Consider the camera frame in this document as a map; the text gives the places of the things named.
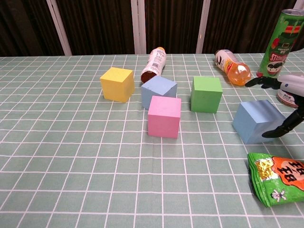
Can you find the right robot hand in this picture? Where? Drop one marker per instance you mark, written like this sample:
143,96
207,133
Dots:
292,83

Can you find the pink foam cube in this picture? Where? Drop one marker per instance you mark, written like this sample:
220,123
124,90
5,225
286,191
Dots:
164,118

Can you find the yellow foam cube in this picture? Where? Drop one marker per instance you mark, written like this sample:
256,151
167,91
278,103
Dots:
116,85

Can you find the clear plastic snack jar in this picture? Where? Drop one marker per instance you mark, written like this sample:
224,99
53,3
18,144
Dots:
283,97

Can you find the green Pringles can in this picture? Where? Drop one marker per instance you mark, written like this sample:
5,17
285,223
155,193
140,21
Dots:
278,47

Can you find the orange drink bottle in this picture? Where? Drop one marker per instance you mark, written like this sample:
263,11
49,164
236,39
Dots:
234,69

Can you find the green foam cube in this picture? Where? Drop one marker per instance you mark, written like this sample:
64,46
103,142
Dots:
205,95

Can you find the green snack bag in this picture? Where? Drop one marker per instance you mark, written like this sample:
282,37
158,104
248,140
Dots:
278,180

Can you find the white label milk tea bottle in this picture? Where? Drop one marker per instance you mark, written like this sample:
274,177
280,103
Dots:
155,61

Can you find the dark pleated curtain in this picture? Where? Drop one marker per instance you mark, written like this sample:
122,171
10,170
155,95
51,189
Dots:
99,23

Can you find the green checkered tablecloth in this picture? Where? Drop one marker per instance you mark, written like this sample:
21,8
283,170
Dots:
83,154

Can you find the white frame post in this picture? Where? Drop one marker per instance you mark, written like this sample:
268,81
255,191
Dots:
202,23
59,28
138,26
300,2

